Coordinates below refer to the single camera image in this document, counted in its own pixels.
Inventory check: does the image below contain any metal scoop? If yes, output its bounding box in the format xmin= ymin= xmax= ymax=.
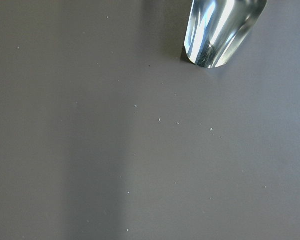
xmin=184 ymin=0 xmax=267 ymax=68

